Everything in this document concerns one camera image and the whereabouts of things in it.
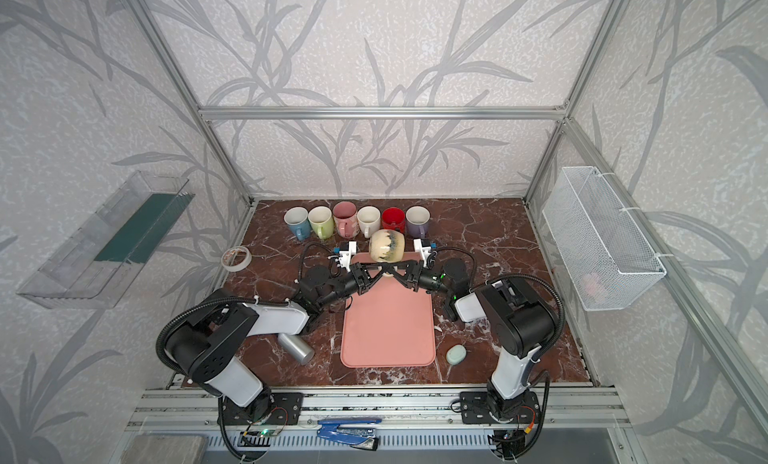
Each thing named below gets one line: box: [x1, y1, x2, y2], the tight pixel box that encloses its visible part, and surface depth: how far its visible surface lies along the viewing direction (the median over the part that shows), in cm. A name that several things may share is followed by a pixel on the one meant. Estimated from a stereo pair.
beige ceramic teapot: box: [369, 229, 405, 263], surface depth 81 cm
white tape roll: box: [221, 246, 252, 272], surface depth 104 cm
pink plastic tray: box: [340, 274, 436, 368], surface depth 86 cm
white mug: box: [358, 206, 381, 239], surface depth 106 cm
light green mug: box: [308, 206, 335, 240], surface depth 105 cm
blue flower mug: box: [283, 206, 311, 241], surface depth 105 cm
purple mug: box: [405, 205, 431, 240], surface depth 107 cm
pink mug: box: [333, 201, 360, 240], surface depth 105 cm
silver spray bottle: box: [278, 333, 315, 366], surface depth 83 cm
